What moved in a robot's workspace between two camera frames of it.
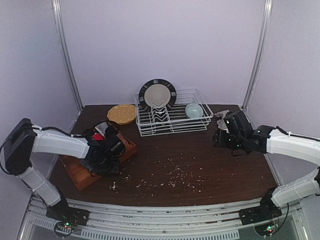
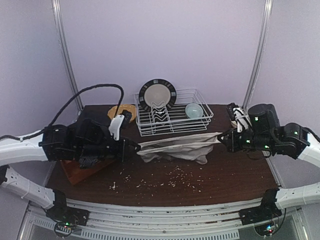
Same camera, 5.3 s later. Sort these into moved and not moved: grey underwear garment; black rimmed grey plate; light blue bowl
Moved: grey underwear garment
Not moved: light blue bowl; black rimmed grey plate
